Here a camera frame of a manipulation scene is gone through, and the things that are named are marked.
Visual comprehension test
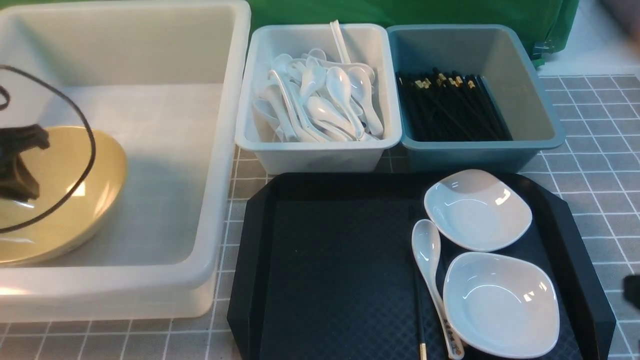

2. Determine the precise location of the yellow noodle bowl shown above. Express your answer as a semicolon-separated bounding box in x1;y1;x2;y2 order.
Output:
0;126;127;267

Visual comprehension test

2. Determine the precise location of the black chopstick gold band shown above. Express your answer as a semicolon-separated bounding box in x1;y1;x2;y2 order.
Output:
409;234;428;360

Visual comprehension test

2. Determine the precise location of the grey grid table mat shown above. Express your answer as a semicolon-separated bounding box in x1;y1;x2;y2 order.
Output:
1;74;639;360

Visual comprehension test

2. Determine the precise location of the white plastic spoon bin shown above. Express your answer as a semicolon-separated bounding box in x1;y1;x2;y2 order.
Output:
235;23;403;174

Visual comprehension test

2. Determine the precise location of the black serving tray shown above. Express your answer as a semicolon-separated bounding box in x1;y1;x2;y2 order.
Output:
227;172;617;360

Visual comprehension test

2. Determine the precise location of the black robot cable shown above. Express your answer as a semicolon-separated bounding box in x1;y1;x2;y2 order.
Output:
0;64;97;235

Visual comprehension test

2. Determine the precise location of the green cloth backdrop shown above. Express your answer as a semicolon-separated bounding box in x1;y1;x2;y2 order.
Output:
0;0;581;68

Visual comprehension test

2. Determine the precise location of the pile of white spoons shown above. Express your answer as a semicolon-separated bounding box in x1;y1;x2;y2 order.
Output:
251;20;385;142

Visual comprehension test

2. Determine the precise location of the large white plastic tub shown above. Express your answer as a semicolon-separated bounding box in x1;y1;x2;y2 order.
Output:
1;0;251;323

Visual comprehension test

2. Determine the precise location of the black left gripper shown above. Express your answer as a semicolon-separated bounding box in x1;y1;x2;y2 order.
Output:
0;124;50;202

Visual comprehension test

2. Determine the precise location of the blue plastic chopstick bin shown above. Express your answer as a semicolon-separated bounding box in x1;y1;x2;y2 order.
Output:
387;23;566;173

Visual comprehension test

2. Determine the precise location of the white ceramic soup spoon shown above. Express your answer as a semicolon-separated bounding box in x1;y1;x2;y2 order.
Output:
411;219;466;360

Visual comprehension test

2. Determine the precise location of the pile of black chopsticks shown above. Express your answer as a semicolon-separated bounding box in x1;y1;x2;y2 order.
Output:
395;67;514;142

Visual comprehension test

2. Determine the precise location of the white square dish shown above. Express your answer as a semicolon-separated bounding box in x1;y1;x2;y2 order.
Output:
443;251;560;359
423;169;533;253

